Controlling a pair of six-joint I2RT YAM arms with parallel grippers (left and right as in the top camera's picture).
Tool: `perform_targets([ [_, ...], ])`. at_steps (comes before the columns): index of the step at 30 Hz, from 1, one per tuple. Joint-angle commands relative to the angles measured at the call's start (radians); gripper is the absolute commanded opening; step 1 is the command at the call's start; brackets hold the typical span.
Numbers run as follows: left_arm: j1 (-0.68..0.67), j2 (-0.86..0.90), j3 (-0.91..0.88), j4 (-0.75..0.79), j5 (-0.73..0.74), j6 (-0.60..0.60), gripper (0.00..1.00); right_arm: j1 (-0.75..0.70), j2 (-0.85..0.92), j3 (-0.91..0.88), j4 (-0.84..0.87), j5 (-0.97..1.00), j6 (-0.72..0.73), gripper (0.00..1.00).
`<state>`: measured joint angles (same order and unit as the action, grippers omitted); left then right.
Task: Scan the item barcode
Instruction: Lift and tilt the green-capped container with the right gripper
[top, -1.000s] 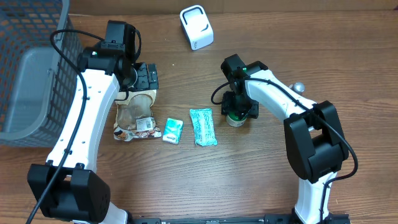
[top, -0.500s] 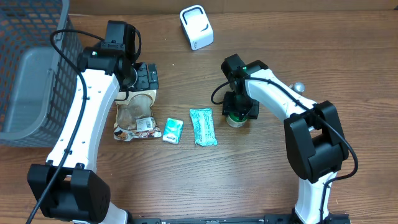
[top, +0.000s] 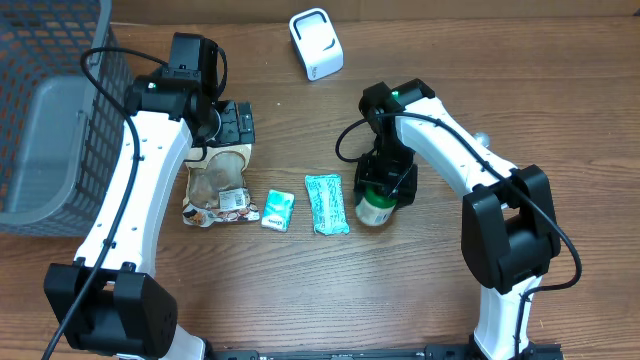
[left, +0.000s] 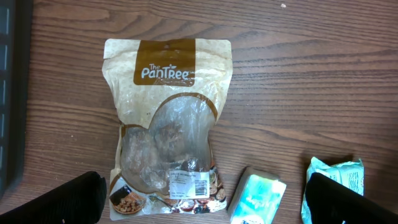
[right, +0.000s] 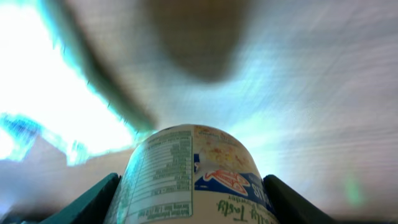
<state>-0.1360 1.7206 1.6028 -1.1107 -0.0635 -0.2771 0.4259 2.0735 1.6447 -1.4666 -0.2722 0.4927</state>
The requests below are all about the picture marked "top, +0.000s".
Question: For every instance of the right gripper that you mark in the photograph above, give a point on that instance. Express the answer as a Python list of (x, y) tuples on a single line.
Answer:
[(408, 189)]

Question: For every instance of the green lid seasoning jar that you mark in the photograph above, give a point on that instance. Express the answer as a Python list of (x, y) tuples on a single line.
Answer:
[(374, 209)]

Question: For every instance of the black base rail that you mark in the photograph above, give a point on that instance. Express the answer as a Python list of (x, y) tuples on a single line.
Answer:
[(350, 354)]

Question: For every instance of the teal tissue pack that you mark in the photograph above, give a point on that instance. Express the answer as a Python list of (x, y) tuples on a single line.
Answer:
[(327, 204)]

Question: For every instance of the teal white tissue packet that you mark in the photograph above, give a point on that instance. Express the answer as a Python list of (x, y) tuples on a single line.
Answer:
[(278, 210)]

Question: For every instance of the yellow dish soap bottle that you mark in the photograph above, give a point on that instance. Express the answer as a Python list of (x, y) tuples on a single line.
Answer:
[(483, 139)]

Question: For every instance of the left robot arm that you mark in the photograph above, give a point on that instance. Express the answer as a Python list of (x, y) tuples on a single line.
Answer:
[(107, 301)]

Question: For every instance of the grey plastic shopping basket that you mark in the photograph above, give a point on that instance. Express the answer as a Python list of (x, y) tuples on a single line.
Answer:
[(60, 138)]

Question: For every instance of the white barcode scanner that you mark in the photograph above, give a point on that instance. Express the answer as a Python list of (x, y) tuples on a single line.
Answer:
[(316, 43)]

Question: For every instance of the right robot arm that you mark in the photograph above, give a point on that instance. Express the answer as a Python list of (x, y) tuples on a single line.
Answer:
[(507, 237)]

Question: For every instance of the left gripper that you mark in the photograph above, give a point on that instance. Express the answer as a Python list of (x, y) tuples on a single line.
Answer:
[(230, 133)]

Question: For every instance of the brown white snack bag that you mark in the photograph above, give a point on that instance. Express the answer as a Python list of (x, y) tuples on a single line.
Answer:
[(216, 191)]

